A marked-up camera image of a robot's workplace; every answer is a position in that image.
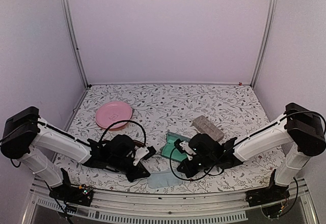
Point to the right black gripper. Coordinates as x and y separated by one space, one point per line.
188 171

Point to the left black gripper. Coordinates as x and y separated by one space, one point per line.
138 173

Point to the small blue cleaning cloth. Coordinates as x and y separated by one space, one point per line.
162 179

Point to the blue glasses case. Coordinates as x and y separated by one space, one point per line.
169 146

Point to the grey glasses case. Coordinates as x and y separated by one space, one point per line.
205 126

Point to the brown sunglasses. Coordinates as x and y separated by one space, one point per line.
138 144

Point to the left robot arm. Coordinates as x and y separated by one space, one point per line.
26 132

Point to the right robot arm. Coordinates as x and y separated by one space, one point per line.
304 128

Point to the pink plate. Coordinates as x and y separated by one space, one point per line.
112 112

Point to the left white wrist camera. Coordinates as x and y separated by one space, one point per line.
143 153

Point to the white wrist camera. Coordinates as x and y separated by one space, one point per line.
143 153
183 147

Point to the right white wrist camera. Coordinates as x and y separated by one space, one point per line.
183 147

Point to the front aluminium rail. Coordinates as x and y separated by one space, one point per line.
221 200

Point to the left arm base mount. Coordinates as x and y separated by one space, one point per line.
80 195

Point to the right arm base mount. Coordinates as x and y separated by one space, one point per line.
267 195

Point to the right aluminium frame post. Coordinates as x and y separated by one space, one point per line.
264 42

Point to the aluminium frame post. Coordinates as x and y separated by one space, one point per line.
264 42
74 44

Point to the left aluminium frame post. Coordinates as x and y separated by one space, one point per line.
74 44

